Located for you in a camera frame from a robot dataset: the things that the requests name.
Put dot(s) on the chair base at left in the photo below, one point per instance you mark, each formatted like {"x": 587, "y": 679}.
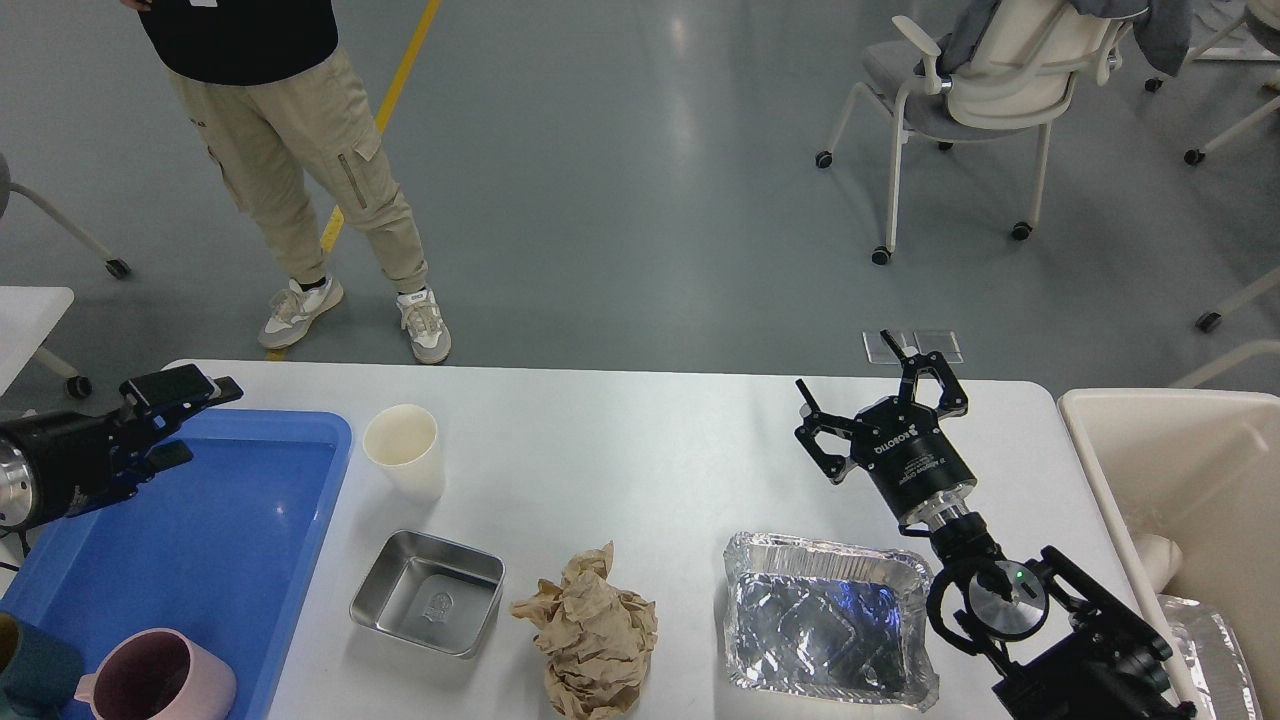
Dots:
{"x": 117, "y": 267}

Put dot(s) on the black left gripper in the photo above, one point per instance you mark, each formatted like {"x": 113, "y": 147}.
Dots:
{"x": 61, "y": 465}

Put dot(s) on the beige plastic bin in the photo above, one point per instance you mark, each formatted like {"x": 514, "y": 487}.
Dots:
{"x": 1186, "y": 480}

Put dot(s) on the grey jacket on chair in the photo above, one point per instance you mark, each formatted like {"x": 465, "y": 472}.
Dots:
{"x": 1161, "y": 29}

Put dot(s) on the square steel tray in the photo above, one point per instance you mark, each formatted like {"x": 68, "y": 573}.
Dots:
{"x": 430, "y": 592}

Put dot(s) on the teal cup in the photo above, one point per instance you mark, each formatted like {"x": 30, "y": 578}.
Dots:
{"x": 39, "y": 673}

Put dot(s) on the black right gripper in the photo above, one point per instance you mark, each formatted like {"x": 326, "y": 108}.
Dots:
{"x": 912, "y": 460}

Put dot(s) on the blue plastic tray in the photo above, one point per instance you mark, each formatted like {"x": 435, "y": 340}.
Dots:
{"x": 221, "y": 548}

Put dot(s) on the white paper cup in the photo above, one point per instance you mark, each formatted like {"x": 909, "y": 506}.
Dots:
{"x": 404, "y": 442}

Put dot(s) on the white side table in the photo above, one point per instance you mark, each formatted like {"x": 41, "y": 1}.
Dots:
{"x": 28, "y": 315}

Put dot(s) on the white office chair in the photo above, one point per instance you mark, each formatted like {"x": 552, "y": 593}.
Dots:
{"x": 1022, "y": 75}

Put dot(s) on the aluminium foil container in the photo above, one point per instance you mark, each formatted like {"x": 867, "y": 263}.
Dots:
{"x": 827, "y": 620}

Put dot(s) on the clear floor socket cover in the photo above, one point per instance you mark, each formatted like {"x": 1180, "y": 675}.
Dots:
{"x": 925, "y": 342}

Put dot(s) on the crumpled brown paper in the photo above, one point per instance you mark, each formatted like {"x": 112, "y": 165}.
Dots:
{"x": 599, "y": 640}

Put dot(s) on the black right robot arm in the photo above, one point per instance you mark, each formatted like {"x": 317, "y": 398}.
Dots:
{"x": 1063, "y": 646}

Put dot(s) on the person in beige trousers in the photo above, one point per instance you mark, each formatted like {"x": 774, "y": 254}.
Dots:
{"x": 275, "y": 99}

